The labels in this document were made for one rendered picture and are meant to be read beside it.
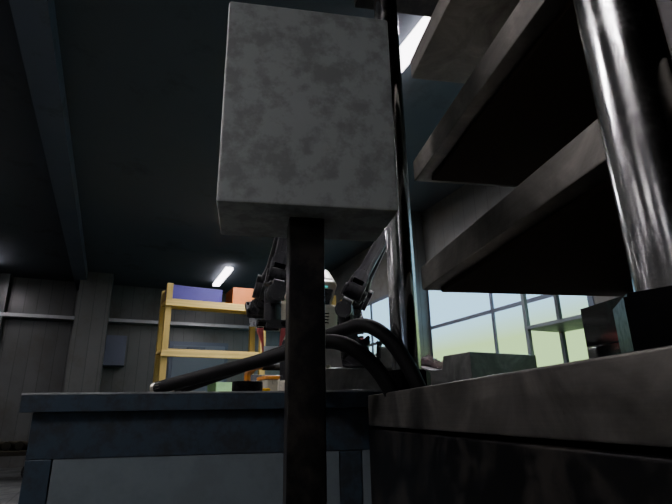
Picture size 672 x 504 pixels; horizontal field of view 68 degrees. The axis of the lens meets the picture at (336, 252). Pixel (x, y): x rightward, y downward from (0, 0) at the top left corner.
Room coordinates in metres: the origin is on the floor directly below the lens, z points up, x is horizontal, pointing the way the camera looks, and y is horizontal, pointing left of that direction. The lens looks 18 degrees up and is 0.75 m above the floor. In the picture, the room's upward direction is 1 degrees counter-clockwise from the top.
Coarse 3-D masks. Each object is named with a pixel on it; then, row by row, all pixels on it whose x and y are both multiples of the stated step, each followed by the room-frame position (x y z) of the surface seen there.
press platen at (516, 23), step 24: (528, 0) 0.53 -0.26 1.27; (552, 0) 0.50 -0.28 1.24; (504, 24) 0.59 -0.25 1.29; (528, 24) 0.54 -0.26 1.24; (504, 48) 0.60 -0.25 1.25; (528, 48) 0.58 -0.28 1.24; (480, 72) 0.67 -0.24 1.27; (504, 72) 0.64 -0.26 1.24; (456, 96) 0.76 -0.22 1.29; (480, 96) 0.70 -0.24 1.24; (456, 120) 0.77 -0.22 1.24; (432, 144) 0.89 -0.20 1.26; (456, 144) 0.85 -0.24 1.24; (432, 168) 0.94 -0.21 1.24
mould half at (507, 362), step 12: (444, 360) 1.51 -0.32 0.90; (456, 360) 1.47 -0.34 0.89; (468, 360) 1.42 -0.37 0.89; (480, 360) 1.43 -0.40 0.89; (492, 360) 1.45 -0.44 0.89; (504, 360) 1.47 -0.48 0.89; (516, 360) 1.49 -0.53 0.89; (528, 360) 1.52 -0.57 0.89; (432, 372) 1.57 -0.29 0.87; (444, 372) 1.52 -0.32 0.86; (456, 372) 1.47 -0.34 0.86; (468, 372) 1.42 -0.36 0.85; (480, 372) 1.43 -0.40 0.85; (492, 372) 1.45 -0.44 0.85; (504, 372) 1.47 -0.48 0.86; (432, 384) 1.57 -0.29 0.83
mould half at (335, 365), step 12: (384, 348) 1.44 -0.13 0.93; (336, 360) 1.41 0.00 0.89; (384, 360) 1.44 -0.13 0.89; (336, 372) 1.29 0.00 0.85; (348, 372) 1.29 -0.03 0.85; (360, 372) 1.30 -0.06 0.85; (336, 384) 1.29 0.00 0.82; (348, 384) 1.29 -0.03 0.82; (360, 384) 1.30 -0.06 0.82; (372, 384) 1.30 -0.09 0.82
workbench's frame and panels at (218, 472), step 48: (48, 432) 1.07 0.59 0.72; (96, 432) 1.09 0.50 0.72; (144, 432) 1.10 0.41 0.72; (192, 432) 1.12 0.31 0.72; (240, 432) 1.14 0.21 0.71; (336, 432) 1.17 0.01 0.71; (48, 480) 1.07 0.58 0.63; (96, 480) 1.09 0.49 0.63; (144, 480) 1.11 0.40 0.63; (192, 480) 1.12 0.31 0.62; (240, 480) 1.14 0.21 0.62; (336, 480) 1.18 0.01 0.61
